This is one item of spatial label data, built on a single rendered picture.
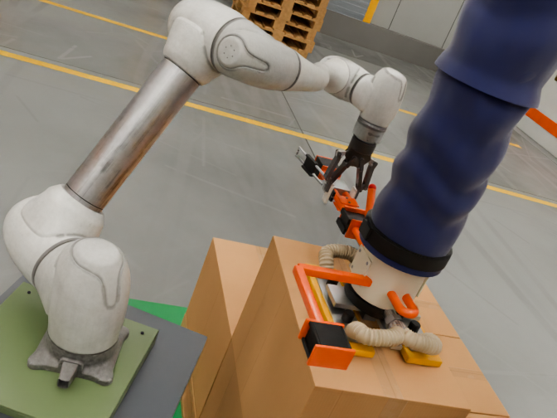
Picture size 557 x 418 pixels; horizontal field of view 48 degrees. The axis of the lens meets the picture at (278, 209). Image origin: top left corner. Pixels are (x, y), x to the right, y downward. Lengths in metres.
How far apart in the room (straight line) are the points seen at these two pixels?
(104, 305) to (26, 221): 0.29
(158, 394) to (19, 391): 0.30
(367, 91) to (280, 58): 0.50
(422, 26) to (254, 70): 10.45
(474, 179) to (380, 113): 0.48
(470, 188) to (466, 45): 0.31
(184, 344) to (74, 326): 0.38
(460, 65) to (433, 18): 10.42
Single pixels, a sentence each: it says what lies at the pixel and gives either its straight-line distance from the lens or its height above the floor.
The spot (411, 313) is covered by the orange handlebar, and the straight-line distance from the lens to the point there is 1.50.
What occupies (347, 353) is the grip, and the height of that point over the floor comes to 1.10.
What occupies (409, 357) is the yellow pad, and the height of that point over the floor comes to 0.97.
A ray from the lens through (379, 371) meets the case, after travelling 1.52.
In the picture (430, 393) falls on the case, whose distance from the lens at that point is 1.55.
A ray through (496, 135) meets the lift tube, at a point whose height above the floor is 1.52.
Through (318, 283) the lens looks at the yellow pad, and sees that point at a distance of 1.66.
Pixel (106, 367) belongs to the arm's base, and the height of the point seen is 0.80.
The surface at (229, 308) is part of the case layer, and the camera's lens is 2.17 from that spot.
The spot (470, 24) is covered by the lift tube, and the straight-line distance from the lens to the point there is 1.36.
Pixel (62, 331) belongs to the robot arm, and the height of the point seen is 0.89.
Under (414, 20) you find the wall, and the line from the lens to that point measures 11.64.
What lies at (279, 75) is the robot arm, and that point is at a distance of 1.38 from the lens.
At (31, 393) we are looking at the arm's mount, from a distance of 1.42.
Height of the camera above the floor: 1.80
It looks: 25 degrees down
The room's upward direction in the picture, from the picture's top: 22 degrees clockwise
